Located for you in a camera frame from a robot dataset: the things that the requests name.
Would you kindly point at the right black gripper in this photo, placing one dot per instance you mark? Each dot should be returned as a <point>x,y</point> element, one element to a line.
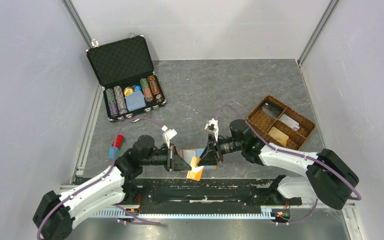
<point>209,158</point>

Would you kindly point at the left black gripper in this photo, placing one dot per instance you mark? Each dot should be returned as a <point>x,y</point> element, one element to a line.
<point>179,164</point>

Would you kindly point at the brown leather card holder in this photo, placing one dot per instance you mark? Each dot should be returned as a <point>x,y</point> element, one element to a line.
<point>188,154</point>

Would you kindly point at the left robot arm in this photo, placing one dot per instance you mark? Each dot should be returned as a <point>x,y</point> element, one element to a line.
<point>58,214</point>

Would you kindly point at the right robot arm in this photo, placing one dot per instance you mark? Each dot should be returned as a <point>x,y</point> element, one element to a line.
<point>321,175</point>

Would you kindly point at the gold card in basket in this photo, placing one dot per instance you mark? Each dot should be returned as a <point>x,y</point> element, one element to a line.
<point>279,136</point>

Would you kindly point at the dark card in basket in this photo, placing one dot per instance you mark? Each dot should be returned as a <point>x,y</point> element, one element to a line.
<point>271,109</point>

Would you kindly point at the blue playing card deck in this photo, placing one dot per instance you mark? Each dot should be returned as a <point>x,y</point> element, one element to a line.
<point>135,101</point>

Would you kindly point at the white card in basket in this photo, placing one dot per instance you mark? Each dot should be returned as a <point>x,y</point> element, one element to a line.
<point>290,122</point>

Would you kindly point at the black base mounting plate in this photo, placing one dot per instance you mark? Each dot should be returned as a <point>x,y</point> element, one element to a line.
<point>207,196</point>

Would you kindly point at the red blue toy block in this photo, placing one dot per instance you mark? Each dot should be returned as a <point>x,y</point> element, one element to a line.
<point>116,147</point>

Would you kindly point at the brown wicker divided basket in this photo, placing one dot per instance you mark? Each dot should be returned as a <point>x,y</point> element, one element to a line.
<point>262,123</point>

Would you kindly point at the brown orange chip stack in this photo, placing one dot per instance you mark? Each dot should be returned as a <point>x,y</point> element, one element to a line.
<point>155,90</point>

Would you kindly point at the grey purple chip stack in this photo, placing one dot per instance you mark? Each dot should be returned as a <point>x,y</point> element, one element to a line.
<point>120,99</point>

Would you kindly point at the green red chip stack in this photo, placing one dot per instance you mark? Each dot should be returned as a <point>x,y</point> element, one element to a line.
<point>146,90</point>

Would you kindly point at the green purple chip stack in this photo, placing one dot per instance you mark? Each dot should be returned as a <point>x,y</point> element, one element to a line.
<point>112,103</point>

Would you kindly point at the black poker chip case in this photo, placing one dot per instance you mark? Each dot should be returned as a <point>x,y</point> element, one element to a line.
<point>123,63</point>

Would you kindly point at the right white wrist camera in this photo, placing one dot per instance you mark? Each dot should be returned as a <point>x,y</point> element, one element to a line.
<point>212,127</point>

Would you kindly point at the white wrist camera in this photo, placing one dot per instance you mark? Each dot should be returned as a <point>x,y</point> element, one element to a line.
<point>212,127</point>
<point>168,134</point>

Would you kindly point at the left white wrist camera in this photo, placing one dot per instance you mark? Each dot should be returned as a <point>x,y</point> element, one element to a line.
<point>168,134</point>

